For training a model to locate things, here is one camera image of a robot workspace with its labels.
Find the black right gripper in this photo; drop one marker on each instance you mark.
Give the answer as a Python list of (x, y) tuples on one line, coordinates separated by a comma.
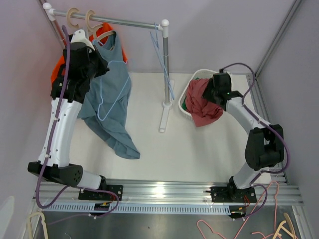
[(206, 94)]

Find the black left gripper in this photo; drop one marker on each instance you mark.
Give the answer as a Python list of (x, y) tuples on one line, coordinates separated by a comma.
[(103, 64)]

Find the dusty red t shirt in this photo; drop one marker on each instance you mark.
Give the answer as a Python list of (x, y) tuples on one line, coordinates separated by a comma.
[(202, 111)]

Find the green t shirt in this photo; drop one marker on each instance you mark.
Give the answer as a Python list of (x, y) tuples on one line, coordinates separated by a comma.
[(184, 107)]

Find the orange t shirt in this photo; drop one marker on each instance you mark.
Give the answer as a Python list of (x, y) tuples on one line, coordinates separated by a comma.
[(106, 42)]

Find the beige wooden hanger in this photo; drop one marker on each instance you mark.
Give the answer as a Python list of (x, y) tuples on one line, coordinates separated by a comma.
[(69, 15), (94, 27)]

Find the grey blue t shirt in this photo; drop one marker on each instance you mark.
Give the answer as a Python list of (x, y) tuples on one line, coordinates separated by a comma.
[(111, 132)]

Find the light blue wire hanger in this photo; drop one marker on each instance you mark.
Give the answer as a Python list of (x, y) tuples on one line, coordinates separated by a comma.
[(161, 59), (112, 90)]

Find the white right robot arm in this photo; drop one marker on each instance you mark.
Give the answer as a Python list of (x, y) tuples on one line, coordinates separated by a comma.
[(264, 148)]

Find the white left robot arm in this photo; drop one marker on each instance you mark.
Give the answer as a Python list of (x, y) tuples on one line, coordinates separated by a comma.
[(53, 163)]

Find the beige hanger on floor left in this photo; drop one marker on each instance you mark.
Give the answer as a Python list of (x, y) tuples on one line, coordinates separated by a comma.
[(32, 221)]

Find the beige hanger on floor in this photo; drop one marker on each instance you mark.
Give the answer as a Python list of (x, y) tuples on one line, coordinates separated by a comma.
[(285, 226), (32, 221)]

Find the beige hanger on floor right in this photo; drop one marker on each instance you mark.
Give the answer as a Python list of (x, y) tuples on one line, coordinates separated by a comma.
[(285, 226)]

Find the white perforated plastic basket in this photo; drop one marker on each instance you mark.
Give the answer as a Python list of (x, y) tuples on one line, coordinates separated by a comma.
[(202, 73)]

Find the grey metal clothes rack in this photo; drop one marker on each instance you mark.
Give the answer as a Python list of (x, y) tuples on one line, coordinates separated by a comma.
[(163, 27)]

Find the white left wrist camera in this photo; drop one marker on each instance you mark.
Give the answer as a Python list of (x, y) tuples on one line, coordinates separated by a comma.
[(79, 37)]

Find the aluminium mounting rail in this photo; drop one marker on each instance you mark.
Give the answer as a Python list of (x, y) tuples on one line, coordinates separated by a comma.
[(161, 192)]

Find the pink wire hanger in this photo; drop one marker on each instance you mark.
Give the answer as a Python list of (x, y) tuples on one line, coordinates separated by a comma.
[(258, 206)]

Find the white slotted cable duct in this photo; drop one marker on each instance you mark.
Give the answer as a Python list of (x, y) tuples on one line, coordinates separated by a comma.
[(141, 208)]

